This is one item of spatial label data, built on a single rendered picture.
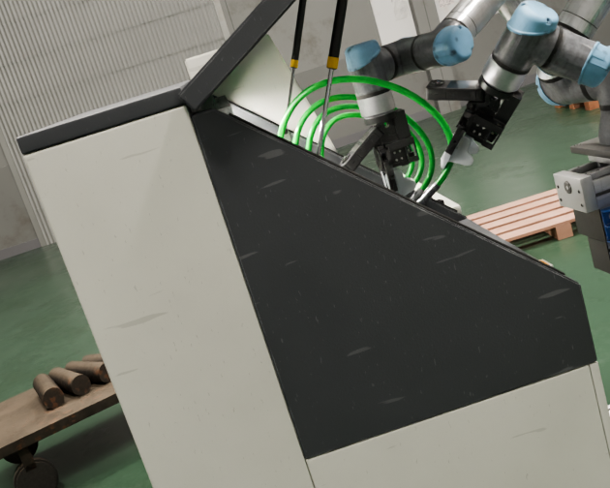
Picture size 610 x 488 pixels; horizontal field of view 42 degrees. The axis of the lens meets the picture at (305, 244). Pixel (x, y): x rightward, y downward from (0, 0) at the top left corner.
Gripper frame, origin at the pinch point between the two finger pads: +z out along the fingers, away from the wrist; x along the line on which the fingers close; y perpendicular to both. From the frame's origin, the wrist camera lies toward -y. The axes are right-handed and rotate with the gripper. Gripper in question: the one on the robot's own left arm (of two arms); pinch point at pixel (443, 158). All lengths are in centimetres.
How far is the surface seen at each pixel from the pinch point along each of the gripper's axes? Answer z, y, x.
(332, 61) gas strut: -19.7, -24.3, -20.9
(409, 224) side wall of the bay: -1.6, 0.1, -26.8
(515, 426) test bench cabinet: 25, 36, -31
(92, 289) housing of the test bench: 20, -42, -57
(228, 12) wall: 419, -324, 737
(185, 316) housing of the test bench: 20, -26, -52
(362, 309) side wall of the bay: 12.8, 0.2, -36.5
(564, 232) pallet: 171, 83, 262
